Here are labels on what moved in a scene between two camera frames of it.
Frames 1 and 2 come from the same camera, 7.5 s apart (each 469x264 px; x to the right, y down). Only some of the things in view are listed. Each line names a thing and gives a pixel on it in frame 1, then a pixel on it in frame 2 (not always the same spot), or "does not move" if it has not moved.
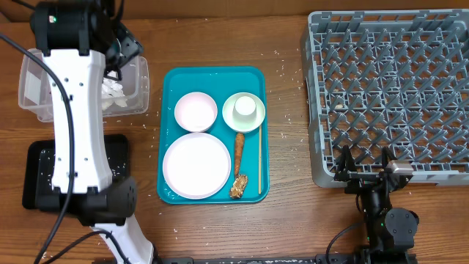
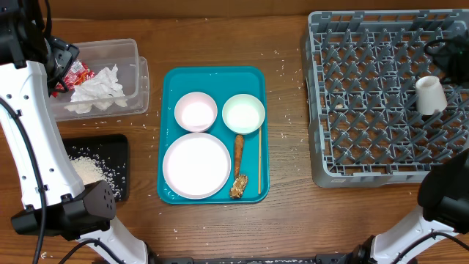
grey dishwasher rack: x=396 y=78 does not move
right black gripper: x=360 y=180 → x=445 y=56
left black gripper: x=130 y=47 → x=65 y=53
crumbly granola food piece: x=239 y=186 does not move
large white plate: x=196 y=166 does not move
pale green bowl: x=227 y=113 does not move
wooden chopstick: x=260 y=160 does not move
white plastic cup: x=245 y=108 → x=430 y=96
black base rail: x=356 y=258 does not move
